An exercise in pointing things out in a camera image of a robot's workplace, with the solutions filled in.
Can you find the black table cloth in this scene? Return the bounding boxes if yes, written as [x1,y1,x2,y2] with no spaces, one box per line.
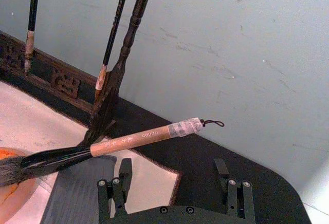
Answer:
[113,98,316,224]

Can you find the thin black hanging brush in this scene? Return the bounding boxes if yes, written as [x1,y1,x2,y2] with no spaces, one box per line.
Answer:
[24,0,41,75]
[94,0,133,102]

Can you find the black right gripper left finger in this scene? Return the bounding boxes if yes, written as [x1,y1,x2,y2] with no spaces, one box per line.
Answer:
[97,158,133,220]

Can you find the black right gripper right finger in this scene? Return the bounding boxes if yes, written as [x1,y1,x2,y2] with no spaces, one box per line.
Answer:
[213,158,256,220]

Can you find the dark grey ink stone slab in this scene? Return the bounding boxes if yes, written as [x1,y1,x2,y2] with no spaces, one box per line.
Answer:
[40,154,118,224]

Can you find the large calligraphy brush, tan handle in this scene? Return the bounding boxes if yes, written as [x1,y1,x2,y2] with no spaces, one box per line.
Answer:
[0,117,225,186]

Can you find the white felt writing mat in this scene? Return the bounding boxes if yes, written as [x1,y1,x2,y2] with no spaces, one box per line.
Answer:
[0,80,184,224]

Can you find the dark carved wooden brush rack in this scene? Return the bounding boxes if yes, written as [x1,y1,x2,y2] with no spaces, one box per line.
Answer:
[0,0,157,146]

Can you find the white dish with orange paint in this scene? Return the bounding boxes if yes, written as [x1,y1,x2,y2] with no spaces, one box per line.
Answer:
[0,146,46,224]

